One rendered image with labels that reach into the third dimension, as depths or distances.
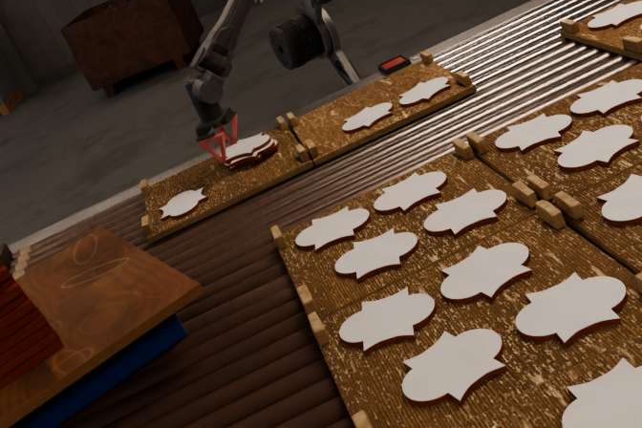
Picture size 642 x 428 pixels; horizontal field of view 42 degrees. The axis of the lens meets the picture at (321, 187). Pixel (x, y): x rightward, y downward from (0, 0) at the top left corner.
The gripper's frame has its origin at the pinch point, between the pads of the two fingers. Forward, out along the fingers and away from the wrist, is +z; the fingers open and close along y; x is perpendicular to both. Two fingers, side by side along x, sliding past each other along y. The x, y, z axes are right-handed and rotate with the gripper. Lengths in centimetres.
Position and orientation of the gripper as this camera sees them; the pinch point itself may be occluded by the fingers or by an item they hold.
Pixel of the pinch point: (227, 150)
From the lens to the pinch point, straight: 206.9
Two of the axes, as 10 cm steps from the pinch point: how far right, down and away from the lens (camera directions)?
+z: 3.7, 8.5, 3.7
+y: 1.8, -4.5, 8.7
